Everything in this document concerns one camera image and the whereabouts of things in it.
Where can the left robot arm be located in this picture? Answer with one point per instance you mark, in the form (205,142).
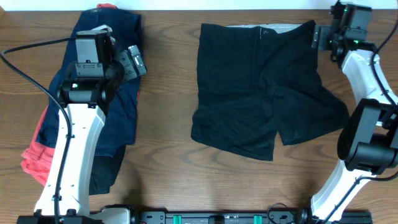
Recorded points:
(83,102)

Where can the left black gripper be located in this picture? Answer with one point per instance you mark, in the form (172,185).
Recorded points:
(130,71)

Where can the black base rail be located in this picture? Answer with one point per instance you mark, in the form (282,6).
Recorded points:
(282,217)

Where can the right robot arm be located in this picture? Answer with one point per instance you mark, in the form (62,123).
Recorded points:
(367,145)

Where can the navy blue shorts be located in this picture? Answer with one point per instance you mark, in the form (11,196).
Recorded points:
(120,126)

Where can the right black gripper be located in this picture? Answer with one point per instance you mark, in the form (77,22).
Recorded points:
(320,37)

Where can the black shorts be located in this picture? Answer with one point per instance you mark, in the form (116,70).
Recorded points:
(255,84)

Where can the black garment under pile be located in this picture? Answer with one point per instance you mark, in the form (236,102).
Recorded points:
(105,171)

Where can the red shorts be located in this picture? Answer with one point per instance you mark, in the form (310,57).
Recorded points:
(37,158)

